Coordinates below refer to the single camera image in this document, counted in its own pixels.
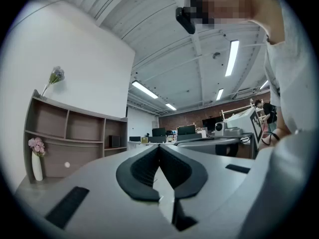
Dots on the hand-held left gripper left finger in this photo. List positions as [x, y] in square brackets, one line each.
[99, 183]

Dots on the black box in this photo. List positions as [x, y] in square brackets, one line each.
[114, 141]

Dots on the long white office desk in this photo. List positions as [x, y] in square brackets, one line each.
[134, 143]

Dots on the small white round disc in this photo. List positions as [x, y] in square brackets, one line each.
[67, 164]

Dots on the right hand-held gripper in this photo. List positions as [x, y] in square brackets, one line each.
[249, 123]

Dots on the white ribbed vase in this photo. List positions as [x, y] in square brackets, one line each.
[37, 168]

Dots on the long ceiling light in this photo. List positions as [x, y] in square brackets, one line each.
[144, 89]
[219, 94]
[170, 106]
[264, 84]
[231, 58]

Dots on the yellow cardboard box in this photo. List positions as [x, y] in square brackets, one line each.
[144, 140]

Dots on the person's right forearm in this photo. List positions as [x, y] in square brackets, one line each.
[282, 126]

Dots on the black head-worn camera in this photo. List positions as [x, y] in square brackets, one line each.
[185, 19]

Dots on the white shelf rack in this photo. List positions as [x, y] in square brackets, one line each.
[239, 108]

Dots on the pink flower bunch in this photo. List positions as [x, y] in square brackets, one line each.
[36, 144]

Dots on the grey wooden desk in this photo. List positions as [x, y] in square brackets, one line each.
[32, 189]

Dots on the pale purple flower stem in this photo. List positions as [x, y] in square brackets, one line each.
[57, 74]

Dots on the black computer monitor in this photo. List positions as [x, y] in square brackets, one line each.
[209, 123]
[186, 130]
[158, 132]

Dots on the person's head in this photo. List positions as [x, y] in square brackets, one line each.
[236, 6]

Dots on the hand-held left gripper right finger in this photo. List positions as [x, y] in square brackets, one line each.
[219, 183]

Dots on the grey wooden shelf unit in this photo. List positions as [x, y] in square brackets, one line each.
[74, 153]

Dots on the person's white t-shirt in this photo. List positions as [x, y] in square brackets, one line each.
[291, 71]

